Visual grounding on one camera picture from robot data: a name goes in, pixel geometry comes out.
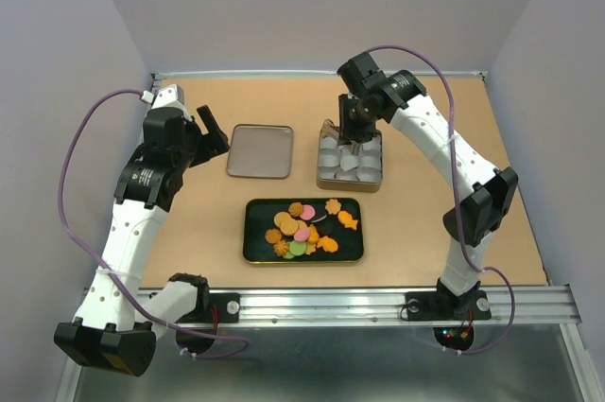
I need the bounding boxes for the metal tongs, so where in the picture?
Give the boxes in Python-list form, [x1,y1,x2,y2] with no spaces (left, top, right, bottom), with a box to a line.
[320,119,360,155]

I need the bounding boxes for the black sandwich cookie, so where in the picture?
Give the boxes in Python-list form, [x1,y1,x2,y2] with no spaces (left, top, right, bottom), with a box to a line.
[311,214,332,224]

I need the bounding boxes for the swirl butter cookie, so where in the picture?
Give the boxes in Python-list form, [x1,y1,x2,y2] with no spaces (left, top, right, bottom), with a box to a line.
[287,202,304,218]

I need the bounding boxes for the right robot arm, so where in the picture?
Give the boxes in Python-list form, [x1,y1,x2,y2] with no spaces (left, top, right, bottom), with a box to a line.
[337,66,519,317]

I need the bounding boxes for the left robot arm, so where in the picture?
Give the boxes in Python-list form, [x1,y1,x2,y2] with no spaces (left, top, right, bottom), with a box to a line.
[54,105,229,376]

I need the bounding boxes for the gold cookie tin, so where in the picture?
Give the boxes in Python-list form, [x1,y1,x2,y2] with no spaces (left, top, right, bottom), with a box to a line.
[316,131,383,193]

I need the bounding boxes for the grey tin lid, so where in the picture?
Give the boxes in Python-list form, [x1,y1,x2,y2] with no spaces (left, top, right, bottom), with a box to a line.
[227,124,294,180]

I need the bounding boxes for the flower shaped cookie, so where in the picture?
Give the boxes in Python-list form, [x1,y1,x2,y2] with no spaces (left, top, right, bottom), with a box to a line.
[325,199,341,215]

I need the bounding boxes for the black serving tray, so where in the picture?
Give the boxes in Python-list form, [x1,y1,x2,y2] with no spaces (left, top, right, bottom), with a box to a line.
[242,198,364,264]

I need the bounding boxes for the fish shaped cookie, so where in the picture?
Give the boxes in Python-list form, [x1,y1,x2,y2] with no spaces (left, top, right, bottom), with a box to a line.
[337,210,359,231]

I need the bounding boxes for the pink sandwich cookie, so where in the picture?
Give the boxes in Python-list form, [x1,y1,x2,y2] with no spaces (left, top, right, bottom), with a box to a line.
[300,204,316,221]

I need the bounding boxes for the lower chocolate chip cookie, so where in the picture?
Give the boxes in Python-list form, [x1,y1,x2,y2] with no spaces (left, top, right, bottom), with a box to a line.
[265,228,282,245]

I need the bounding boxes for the dotted round biscuit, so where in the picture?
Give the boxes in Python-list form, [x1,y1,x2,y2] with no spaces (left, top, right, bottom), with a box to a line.
[273,212,299,236]

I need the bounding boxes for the lower swirl cookie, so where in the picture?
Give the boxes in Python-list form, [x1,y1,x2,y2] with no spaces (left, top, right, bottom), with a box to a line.
[273,240,289,258]

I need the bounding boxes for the green sandwich cookie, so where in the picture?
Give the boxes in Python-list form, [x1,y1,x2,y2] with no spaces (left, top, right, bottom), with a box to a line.
[288,241,307,256]

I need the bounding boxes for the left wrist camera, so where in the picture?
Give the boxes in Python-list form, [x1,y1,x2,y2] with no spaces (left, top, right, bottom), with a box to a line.
[140,84,185,110]

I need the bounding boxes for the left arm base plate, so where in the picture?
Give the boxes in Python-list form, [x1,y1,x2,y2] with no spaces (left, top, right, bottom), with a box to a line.
[178,292,241,324]

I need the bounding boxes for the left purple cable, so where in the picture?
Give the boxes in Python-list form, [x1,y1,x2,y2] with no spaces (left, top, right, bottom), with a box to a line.
[57,89,251,359]

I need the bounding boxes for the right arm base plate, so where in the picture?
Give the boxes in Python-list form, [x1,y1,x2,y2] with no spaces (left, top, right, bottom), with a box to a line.
[405,290,492,322]

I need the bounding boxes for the aluminium rail frame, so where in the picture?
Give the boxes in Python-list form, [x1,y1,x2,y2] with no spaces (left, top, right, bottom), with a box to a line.
[60,77,596,401]

